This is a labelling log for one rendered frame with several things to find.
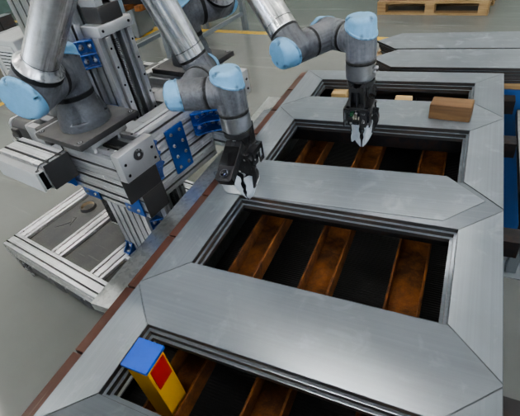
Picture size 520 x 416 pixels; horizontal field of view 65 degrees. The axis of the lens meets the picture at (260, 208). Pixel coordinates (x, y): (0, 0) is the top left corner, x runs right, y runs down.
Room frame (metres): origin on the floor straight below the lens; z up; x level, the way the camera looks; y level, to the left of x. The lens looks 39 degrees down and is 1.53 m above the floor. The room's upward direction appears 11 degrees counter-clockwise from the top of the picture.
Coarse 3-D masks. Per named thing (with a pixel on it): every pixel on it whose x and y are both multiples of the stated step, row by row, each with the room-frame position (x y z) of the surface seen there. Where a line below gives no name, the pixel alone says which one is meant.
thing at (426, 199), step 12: (420, 180) 0.83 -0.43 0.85; (432, 180) 0.82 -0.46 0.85; (444, 180) 0.81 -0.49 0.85; (420, 192) 0.78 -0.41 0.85; (432, 192) 0.78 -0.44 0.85; (408, 204) 0.75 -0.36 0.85; (420, 204) 0.74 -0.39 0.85; (432, 204) 0.73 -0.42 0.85; (420, 216) 0.70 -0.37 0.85; (432, 216) 0.69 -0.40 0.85
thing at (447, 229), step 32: (288, 128) 1.25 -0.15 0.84; (320, 128) 1.24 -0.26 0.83; (384, 128) 1.14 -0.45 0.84; (416, 128) 1.09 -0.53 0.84; (224, 224) 0.83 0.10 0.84; (352, 224) 0.75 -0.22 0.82; (384, 224) 0.71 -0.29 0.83; (416, 224) 0.68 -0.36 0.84; (448, 224) 0.66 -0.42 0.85; (448, 256) 0.58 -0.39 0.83; (448, 288) 0.49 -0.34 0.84; (192, 352) 0.47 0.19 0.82; (224, 352) 0.45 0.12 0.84; (288, 384) 0.37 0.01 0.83; (320, 384) 0.35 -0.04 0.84
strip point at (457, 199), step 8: (448, 184) 0.79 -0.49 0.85; (456, 184) 0.79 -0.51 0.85; (448, 192) 0.76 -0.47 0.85; (456, 192) 0.76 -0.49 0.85; (464, 192) 0.75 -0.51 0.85; (472, 192) 0.75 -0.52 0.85; (448, 200) 0.74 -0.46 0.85; (456, 200) 0.73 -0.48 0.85; (464, 200) 0.73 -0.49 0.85; (472, 200) 0.72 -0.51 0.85; (480, 200) 0.71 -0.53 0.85; (448, 208) 0.71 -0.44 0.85; (456, 208) 0.70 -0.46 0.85; (464, 208) 0.70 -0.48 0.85; (448, 216) 0.68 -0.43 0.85
